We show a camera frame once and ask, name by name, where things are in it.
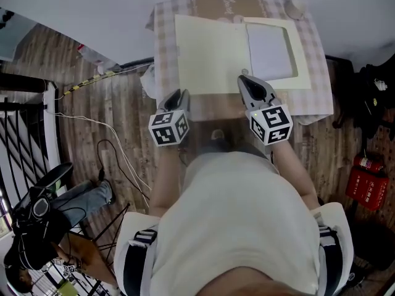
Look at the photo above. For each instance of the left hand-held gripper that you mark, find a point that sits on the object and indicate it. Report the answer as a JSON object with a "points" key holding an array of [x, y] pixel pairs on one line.
{"points": [[168, 128]]}

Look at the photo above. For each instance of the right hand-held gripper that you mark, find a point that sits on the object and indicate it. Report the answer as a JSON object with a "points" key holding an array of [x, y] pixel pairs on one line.
{"points": [[271, 122]]}

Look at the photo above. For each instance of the cream folder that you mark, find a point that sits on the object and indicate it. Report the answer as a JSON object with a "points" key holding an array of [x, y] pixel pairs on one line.
{"points": [[210, 57]]}

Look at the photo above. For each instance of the person's left forearm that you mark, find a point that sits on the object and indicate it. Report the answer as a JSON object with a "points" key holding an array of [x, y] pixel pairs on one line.
{"points": [[163, 180]]}

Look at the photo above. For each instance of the person's right forearm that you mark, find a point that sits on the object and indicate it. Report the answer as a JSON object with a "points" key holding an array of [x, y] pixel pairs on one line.
{"points": [[293, 171]]}

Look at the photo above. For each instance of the white plastic bag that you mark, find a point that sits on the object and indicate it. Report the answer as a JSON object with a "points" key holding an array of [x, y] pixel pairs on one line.
{"points": [[149, 79]]}

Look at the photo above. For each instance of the white paper stack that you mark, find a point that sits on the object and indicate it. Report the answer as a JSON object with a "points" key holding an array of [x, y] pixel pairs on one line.
{"points": [[268, 51]]}

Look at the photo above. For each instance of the person's grey shoe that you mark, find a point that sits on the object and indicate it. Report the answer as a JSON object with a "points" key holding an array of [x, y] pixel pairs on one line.
{"points": [[218, 134]]}

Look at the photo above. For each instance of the checked tablecloth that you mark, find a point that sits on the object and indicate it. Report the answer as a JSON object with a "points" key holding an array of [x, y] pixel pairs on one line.
{"points": [[166, 42]]}

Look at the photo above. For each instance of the black chair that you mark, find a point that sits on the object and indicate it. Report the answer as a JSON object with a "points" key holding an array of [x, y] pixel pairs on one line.
{"points": [[339, 122]]}

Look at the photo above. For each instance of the white cup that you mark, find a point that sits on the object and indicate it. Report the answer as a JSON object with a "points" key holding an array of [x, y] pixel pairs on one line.
{"points": [[294, 9]]}

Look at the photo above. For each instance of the clear plastic water bottle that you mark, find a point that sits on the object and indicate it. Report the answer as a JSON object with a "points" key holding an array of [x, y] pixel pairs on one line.
{"points": [[92, 55]]}

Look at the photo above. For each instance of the black backpack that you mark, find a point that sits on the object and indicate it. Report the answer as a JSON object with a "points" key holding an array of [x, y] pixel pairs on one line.
{"points": [[370, 103]]}

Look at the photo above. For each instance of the person's white shirt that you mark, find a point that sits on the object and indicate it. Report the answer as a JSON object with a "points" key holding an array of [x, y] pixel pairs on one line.
{"points": [[234, 214]]}

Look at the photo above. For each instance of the red fire extinguisher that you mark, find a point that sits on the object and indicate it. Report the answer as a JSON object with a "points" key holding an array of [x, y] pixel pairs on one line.
{"points": [[368, 162]]}

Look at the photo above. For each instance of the red fire extinguisher box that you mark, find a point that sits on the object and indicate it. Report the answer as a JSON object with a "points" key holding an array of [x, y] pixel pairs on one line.
{"points": [[367, 190]]}

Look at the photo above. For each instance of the black metal stair railing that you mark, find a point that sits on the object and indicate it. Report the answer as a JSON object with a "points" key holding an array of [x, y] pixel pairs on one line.
{"points": [[18, 140]]}

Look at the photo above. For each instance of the wooden folding table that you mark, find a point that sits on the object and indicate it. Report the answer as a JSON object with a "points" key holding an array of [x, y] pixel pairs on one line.
{"points": [[89, 257]]}

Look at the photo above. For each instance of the green box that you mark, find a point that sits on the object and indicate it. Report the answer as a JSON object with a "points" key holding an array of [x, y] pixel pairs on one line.
{"points": [[65, 288]]}

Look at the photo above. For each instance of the brown wooden post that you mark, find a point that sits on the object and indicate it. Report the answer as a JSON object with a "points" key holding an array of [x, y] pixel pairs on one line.
{"points": [[21, 83]]}

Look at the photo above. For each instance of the group of black wall-hung headsets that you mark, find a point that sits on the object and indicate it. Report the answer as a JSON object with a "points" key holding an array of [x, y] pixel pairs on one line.
{"points": [[6, 18]]}

